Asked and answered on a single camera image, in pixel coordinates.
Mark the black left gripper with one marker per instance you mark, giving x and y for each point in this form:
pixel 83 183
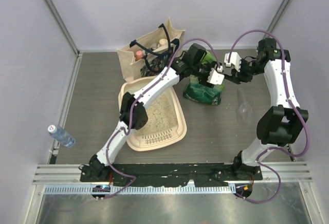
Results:
pixel 203 82

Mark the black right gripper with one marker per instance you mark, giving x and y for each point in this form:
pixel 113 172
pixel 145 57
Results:
pixel 242 77

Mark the green litter bag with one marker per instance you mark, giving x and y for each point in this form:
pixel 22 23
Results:
pixel 201 91

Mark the clear plastic scoop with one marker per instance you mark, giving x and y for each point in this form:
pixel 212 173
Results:
pixel 245 110

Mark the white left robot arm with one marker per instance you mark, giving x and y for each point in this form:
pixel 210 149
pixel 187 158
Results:
pixel 133 111

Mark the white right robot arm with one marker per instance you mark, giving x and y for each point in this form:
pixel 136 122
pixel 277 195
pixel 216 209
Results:
pixel 283 122

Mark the cat litter pile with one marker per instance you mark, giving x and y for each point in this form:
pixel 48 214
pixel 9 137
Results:
pixel 161 116

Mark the cream plastic litter box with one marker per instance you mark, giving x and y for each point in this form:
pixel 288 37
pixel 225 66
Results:
pixel 167 137

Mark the beige canvas tote bag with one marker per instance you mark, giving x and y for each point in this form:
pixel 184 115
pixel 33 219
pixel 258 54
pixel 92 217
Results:
pixel 155 58

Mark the beige capped bottle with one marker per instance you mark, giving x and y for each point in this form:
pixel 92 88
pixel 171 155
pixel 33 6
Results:
pixel 163 42

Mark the pink capped bottle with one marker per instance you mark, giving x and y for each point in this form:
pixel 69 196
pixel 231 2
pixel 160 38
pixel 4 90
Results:
pixel 139 55

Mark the clear water bottle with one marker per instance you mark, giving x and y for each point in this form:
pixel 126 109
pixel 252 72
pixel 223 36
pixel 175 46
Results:
pixel 61 135

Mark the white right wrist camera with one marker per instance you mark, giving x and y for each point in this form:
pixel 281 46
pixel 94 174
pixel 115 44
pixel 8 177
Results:
pixel 233 60

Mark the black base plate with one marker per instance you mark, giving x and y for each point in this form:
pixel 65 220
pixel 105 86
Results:
pixel 179 174

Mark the perforated cable duct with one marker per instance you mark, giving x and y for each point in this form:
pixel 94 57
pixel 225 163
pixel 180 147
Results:
pixel 80 189

